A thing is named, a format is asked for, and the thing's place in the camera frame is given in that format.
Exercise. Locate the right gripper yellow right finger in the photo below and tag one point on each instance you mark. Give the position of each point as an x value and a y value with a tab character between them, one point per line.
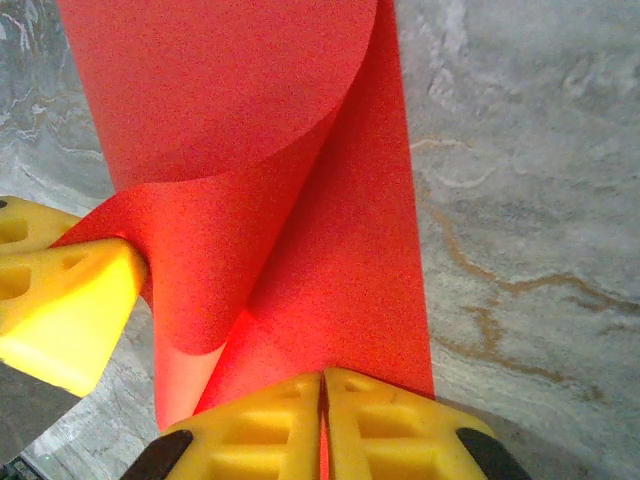
400	440

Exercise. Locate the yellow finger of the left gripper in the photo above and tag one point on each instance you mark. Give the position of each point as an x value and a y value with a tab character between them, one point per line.
75	310
30	220

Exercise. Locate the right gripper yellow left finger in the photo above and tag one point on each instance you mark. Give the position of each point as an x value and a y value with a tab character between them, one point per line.
250	440

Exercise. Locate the red paper sheet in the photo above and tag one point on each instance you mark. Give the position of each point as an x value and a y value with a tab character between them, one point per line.
300	250

